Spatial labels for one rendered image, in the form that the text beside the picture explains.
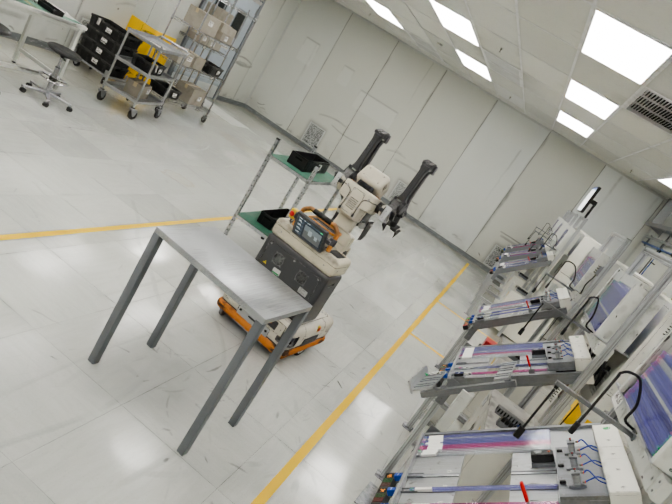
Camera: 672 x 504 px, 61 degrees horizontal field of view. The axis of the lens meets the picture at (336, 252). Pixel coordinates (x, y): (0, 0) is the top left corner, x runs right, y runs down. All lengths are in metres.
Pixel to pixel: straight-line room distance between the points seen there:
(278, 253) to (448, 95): 8.79
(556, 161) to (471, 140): 1.69
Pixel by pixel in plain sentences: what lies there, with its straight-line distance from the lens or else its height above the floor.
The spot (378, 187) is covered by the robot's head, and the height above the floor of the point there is 1.30.
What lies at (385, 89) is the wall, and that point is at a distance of 12.47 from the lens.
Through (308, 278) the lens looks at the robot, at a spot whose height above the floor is 0.60.
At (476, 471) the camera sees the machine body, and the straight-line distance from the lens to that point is 3.48.
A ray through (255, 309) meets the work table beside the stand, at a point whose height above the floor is 0.80.
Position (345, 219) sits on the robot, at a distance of 4.02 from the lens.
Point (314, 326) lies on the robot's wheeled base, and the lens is 4.00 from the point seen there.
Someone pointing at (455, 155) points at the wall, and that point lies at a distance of 12.03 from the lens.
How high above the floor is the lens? 1.81
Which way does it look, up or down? 15 degrees down
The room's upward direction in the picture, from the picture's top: 32 degrees clockwise
